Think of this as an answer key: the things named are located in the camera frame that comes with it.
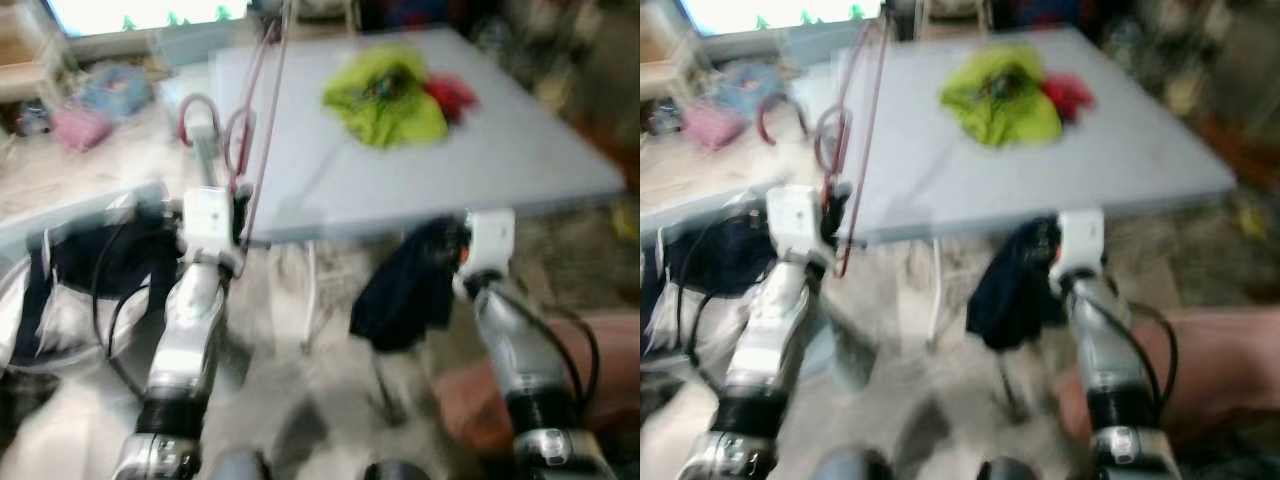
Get red plastic hanger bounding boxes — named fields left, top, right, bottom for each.
left=177, top=94, right=218, bottom=147
left=756, top=92, right=810, bottom=144
left=814, top=14, right=892, bottom=280
left=221, top=0, right=293, bottom=253

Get navy shorts with white lining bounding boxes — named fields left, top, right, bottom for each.
left=0, top=214, right=184, bottom=374
left=640, top=214, right=777, bottom=363

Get dark navy garment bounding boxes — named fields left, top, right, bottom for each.
left=964, top=214, right=1067, bottom=354
left=349, top=217, right=470, bottom=354

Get light blue bag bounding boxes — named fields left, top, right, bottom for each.
left=714, top=59, right=792, bottom=120
left=79, top=62, right=154, bottom=120

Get pink small bag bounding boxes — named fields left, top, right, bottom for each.
left=682, top=104, right=747, bottom=152
left=49, top=102, right=114, bottom=152

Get lime green shirt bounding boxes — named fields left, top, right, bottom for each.
left=321, top=44, right=450, bottom=150
left=937, top=44, right=1064, bottom=150

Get white folding table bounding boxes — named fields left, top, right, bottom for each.
left=829, top=27, right=1240, bottom=353
left=207, top=27, right=627, bottom=353

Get red garment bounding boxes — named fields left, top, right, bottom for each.
left=424, top=72, right=480, bottom=124
left=1039, top=72, right=1097, bottom=124

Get grey right robot leg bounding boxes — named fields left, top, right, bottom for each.
left=979, top=457, right=1042, bottom=480
left=364, top=459, right=432, bottom=480

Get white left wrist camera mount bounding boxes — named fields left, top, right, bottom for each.
left=767, top=187, right=827, bottom=272
left=182, top=187, right=242, bottom=272

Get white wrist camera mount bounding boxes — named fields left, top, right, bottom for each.
left=767, top=187, right=827, bottom=272
left=461, top=207, right=517, bottom=292
left=182, top=187, right=242, bottom=272
left=1059, top=207, right=1107, bottom=287

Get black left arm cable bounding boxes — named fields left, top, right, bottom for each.
left=89, top=224, right=153, bottom=403
left=674, top=224, right=742, bottom=393

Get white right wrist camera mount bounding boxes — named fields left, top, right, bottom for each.
left=1059, top=207, right=1107, bottom=287
left=461, top=207, right=517, bottom=292

